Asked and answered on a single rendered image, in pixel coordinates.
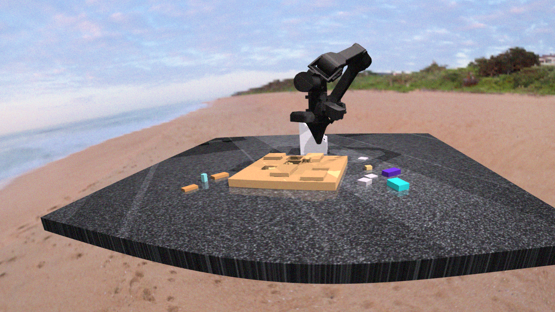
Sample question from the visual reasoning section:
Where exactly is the purple rectangular block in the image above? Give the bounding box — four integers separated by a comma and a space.
382, 168, 401, 177

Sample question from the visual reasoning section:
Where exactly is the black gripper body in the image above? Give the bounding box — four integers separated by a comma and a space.
290, 92, 330, 123

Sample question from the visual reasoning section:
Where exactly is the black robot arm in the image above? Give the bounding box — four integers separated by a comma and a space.
294, 43, 372, 124

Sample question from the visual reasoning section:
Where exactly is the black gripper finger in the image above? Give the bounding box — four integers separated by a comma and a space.
306, 122, 325, 144
320, 120, 333, 144

